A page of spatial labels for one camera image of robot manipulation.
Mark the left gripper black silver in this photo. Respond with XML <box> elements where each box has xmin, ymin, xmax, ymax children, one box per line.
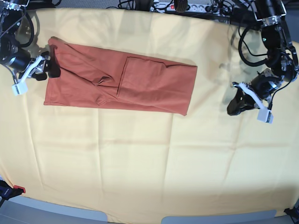
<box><xmin>227</xmin><ymin>69</ymin><xmax>283</xmax><ymax>116</ymax></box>

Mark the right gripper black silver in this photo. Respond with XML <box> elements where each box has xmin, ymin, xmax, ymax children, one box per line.
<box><xmin>0</xmin><ymin>48</ymin><xmax>61</xmax><ymax>81</ymax></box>

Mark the terracotta orange T-shirt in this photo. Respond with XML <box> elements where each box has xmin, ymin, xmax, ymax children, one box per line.
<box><xmin>44</xmin><ymin>37</ymin><xmax>197</xmax><ymax>115</ymax></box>

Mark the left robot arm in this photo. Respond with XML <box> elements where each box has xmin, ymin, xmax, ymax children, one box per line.
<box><xmin>227</xmin><ymin>0</ymin><xmax>299</xmax><ymax>122</ymax></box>

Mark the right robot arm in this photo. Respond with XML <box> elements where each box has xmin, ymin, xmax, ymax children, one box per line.
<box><xmin>0</xmin><ymin>0</ymin><xmax>61</xmax><ymax>84</ymax></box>

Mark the pale yellow table cloth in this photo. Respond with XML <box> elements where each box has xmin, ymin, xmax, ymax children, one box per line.
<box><xmin>0</xmin><ymin>8</ymin><xmax>299</xmax><ymax>224</ymax></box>

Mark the brown ribbed round object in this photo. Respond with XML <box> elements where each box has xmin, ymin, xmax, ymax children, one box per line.
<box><xmin>174</xmin><ymin>0</ymin><xmax>188</xmax><ymax>13</ymax></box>

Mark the black clamp at right corner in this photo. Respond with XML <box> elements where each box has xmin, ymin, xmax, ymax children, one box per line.
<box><xmin>284</xmin><ymin>206</ymin><xmax>299</xmax><ymax>224</ymax></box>

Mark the white power strip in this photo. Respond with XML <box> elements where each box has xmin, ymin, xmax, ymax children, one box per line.
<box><xmin>150</xmin><ymin>0</ymin><xmax>228</xmax><ymax>15</ymax></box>

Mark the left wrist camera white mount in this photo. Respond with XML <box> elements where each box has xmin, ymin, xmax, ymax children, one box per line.
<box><xmin>232</xmin><ymin>82</ymin><xmax>274</xmax><ymax>124</ymax></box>

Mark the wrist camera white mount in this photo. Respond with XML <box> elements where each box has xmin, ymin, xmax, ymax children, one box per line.
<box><xmin>232</xmin><ymin>82</ymin><xmax>274</xmax><ymax>124</ymax></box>
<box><xmin>12</xmin><ymin>55</ymin><xmax>51</xmax><ymax>96</ymax></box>

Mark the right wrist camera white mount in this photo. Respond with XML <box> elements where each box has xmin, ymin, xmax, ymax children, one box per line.
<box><xmin>12</xmin><ymin>55</ymin><xmax>51</xmax><ymax>96</ymax></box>

